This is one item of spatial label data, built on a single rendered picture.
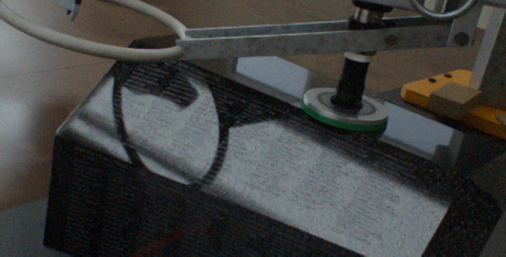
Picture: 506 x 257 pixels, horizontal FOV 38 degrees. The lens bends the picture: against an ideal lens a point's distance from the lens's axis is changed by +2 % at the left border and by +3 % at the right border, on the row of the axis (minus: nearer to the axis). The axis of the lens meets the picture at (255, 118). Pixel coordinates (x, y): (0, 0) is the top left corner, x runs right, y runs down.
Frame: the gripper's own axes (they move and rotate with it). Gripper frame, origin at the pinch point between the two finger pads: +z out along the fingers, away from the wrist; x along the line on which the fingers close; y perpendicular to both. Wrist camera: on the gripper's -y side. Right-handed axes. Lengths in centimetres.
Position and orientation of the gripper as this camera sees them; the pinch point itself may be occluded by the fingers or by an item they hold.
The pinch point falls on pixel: (73, 13)
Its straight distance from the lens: 207.3
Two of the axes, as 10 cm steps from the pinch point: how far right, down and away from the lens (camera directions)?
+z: -2.5, 9.0, 3.6
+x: 4.0, 4.4, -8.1
